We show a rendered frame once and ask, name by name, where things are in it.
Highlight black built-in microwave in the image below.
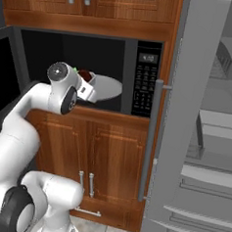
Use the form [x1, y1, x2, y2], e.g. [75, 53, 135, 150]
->
[7, 26, 165, 119]

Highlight grey fridge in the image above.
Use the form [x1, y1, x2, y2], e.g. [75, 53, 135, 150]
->
[140, 0, 232, 232]

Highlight grey microwave turntable plate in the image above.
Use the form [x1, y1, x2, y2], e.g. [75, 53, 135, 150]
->
[91, 74, 124, 104]

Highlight wooden drawer front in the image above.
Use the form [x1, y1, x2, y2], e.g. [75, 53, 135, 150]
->
[68, 195, 146, 232]

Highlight grey microwave door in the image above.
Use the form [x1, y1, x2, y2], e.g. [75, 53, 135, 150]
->
[0, 24, 39, 146]

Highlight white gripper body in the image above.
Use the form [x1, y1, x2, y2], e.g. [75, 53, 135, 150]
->
[86, 72, 100, 104]

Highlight tupperware with steak meal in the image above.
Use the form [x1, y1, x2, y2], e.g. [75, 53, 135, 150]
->
[72, 66, 97, 85]

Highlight silver drawer handle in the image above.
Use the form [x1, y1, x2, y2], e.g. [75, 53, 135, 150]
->
[72, 206, 103, 218]

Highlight long grey fridge handle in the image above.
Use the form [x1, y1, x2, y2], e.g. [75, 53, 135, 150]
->
[136, 78, 174, 205]

